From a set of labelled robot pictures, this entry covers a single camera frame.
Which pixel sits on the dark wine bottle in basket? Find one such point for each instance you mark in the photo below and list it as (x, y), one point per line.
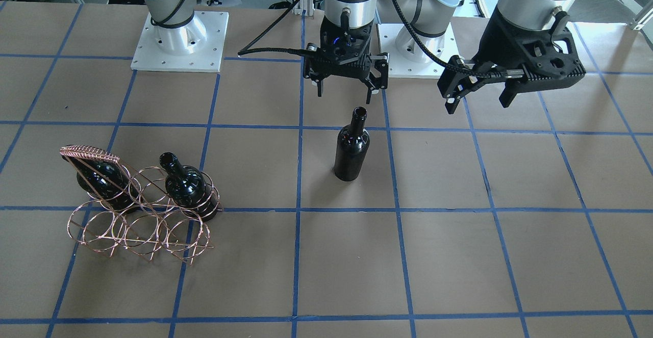
(104, 182)

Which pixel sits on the dark wine bottle tilted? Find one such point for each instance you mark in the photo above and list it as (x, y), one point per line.
(188, 189)

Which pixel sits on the copper wire wine basket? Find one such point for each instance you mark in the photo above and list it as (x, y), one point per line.
(159, 225)

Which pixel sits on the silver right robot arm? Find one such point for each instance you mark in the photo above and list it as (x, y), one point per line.
(349, 14)

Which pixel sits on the dark glass wine bottle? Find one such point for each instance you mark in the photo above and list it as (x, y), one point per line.
(352, 146)

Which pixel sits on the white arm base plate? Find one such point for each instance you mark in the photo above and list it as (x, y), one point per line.
(407, 60)
(195, 47)

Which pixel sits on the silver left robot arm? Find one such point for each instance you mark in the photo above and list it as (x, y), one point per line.
(430, 19)

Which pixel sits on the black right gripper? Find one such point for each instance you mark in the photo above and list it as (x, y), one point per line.
(379, 68)

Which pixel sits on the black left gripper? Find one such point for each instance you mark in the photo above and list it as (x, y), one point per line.
(502, 43)

